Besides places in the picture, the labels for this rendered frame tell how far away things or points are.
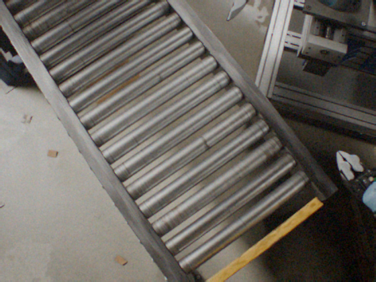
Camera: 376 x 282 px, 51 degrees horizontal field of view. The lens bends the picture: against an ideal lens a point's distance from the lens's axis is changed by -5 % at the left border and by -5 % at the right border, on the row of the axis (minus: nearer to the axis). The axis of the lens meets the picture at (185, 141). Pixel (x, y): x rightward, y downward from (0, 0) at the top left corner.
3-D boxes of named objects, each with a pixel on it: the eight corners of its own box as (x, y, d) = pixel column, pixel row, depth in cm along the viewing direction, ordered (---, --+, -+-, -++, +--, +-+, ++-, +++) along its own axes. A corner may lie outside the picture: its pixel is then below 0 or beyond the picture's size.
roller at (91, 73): (185, 26, 137) (185, 18, 132) (65, 103, 130) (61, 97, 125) (176, 15, 138) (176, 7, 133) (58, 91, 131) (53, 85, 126)
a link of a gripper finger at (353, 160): (350, 142, 120) (370, 166, 118) (344, 147, 125) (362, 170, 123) (343, 148, 119) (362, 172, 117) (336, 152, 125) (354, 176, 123)
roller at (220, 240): (310, 182, 124) (315, 179, 119) (184, 277, 116) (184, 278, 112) (300, 169, 125) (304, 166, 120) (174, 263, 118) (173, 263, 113)
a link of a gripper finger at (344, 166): (343, 148, 119) (362, 172, 117) (336, 152, 125) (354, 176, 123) (336, 154, 119) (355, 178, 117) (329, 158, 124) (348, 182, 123)
